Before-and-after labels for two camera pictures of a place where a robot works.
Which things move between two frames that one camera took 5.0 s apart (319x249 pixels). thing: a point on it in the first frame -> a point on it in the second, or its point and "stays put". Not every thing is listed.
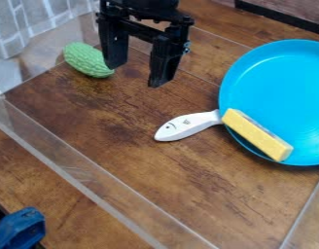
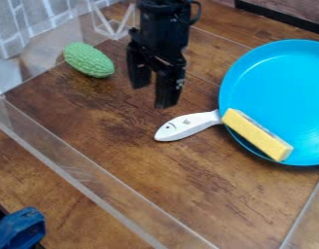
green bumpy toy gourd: (85, 59) stays put
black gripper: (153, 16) -> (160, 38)
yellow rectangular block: (255, 134) stays put
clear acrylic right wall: (307, 233) stays put
